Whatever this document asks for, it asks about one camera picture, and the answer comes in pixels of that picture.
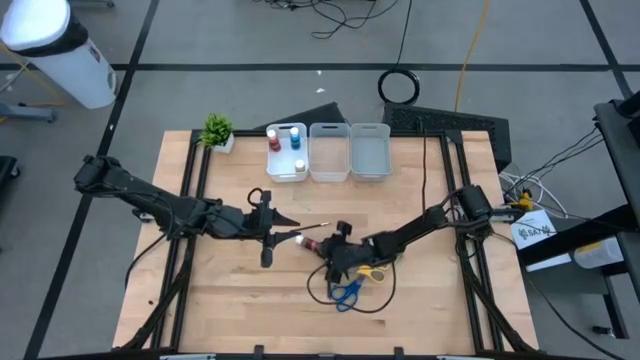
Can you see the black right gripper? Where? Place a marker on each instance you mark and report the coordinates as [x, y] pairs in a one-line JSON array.
[[350, 252]]

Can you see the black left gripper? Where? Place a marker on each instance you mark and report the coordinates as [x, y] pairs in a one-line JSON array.
[[265, 225]]

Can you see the red paint bottle white cap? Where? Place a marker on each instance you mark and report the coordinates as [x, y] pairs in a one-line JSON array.
[[273, 142]]

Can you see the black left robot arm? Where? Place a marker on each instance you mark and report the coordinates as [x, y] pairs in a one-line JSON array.
[[150, 200]]

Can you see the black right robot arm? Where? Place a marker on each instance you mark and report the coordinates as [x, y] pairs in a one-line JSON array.
[[410, 230]]

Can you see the beige paint bottle white cap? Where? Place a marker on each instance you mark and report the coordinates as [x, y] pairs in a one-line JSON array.
[[300, 165]]

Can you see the blue paint bottle white cap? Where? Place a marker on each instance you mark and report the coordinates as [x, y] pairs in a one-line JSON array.
[[295, 140]]

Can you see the white plastic bin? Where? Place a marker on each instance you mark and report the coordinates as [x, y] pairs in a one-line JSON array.
[[285, 162]]

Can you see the clear plastic bin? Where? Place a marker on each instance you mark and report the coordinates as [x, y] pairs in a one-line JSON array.
[[329, 160]]

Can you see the grey plastic bin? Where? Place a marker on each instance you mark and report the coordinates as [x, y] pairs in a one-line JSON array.
[[371, 160]]

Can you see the green plant in white pot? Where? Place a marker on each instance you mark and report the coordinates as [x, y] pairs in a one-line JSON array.
[[216, 131]]

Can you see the black perforated panel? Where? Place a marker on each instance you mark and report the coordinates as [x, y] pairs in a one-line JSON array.
[[440, 120]]

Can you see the yellow plug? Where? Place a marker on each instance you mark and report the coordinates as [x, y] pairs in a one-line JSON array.
[[525, 200]]

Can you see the white labelled box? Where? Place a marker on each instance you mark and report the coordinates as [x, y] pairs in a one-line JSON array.
[[535, 232]]

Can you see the white trash can black liner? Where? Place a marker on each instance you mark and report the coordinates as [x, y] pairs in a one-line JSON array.
[[75, 70]]

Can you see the clear plastic container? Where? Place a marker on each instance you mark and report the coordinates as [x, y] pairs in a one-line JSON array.
[[597, 254]]

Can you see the black floor object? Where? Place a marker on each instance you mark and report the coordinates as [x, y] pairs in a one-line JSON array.
[[7, 175]]

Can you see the grey stand foot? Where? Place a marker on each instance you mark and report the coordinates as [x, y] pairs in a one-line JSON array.
[[25, 112]]

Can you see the black cart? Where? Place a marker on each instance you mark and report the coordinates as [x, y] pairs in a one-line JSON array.
[[620, 150]]

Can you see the black aluminium table frame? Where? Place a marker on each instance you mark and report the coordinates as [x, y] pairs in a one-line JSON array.
[[250, 133]]

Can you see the black mount bracket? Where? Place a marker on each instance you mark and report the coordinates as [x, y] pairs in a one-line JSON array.
[[258, 351], [398, 353]]

